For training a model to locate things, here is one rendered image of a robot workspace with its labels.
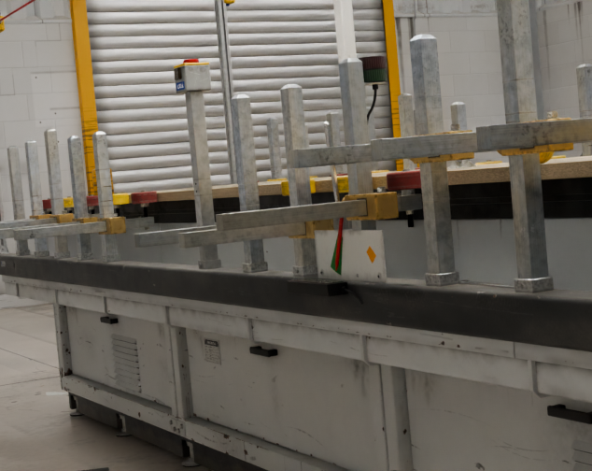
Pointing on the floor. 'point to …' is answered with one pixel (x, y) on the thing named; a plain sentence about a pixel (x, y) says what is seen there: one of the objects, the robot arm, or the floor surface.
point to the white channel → (345, 29)
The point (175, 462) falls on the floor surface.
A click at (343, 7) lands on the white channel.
